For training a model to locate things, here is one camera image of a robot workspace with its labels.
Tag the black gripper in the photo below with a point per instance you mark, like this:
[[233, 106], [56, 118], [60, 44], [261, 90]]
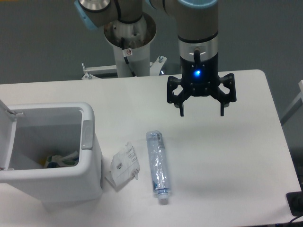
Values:
[[198, 75]]

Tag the clear crushed plastic bottle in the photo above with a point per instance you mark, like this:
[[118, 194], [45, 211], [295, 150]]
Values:
[[158, 166]]

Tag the white paper packet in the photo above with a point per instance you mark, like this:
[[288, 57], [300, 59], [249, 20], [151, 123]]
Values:
[[124, 167]]

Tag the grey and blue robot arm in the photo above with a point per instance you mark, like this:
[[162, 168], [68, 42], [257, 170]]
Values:
[[197, 29]]

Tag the crumpled wrapper in can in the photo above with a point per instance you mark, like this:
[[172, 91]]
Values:
[[57, 161]]

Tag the white trash can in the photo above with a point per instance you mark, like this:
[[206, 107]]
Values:
[[32, 132]]

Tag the black device at table edge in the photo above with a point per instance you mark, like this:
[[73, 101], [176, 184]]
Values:
[[295, 202]]

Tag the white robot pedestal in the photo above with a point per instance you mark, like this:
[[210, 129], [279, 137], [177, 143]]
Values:
[[131, 43]]

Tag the white frame leg at right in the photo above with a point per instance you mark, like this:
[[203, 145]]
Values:
[[293, 106]]

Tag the white metal base bracket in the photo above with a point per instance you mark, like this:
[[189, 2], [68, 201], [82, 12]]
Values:
[[111, 71]]

